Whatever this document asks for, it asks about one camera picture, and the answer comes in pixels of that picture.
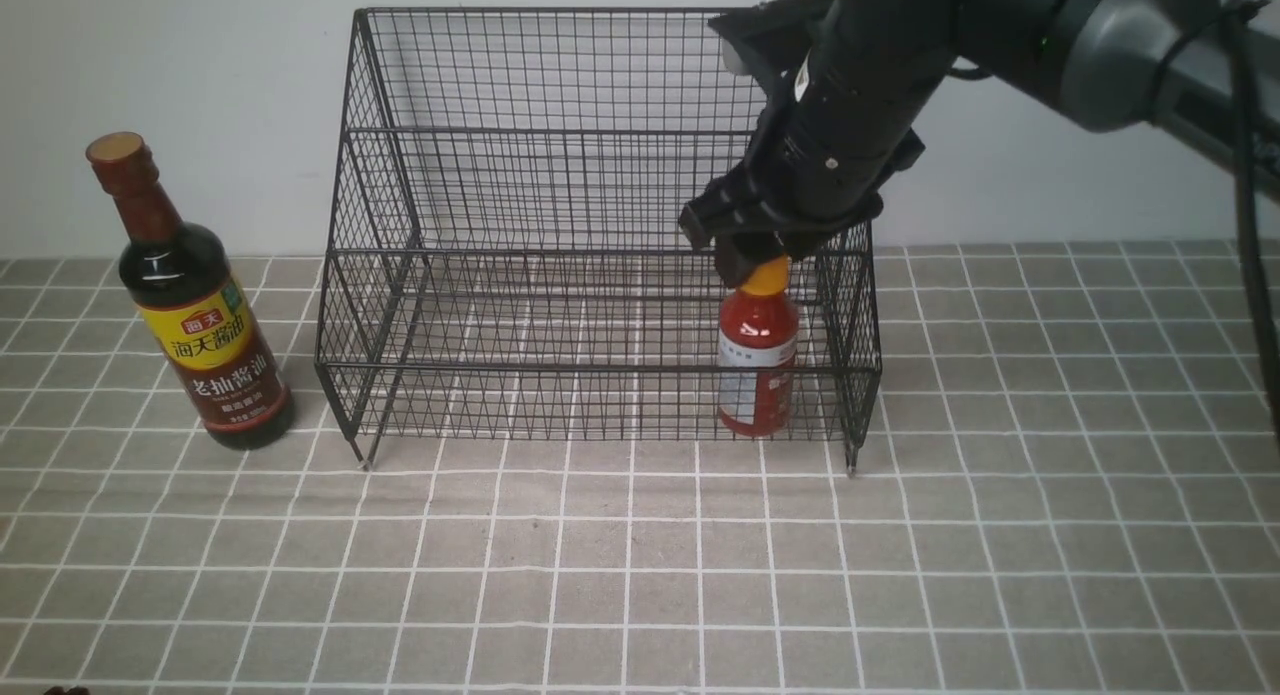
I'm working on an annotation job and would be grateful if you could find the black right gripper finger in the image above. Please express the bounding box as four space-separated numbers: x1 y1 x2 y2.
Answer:
716 233 785 289

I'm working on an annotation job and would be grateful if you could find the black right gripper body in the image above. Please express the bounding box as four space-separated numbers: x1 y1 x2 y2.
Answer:
678 0 925 259

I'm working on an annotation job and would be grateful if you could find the red sauce bottle yellow cap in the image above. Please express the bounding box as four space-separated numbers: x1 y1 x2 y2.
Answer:
716 256 800 439

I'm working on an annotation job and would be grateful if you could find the dark soy sauce bottle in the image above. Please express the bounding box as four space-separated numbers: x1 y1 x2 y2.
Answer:
84 133 294 452

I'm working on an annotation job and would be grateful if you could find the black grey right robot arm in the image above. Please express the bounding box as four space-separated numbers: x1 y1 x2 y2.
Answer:
678 0 1277 288

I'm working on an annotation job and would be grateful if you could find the grey checkered table mat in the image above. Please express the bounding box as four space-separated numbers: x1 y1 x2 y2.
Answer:
3 241 1277 694

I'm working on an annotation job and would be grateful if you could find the black wire mesh rack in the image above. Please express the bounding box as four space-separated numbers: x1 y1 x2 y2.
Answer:
314 6 882 476

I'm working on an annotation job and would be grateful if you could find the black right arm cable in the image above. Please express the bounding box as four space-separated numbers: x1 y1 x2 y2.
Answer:
1149 0 1280 445

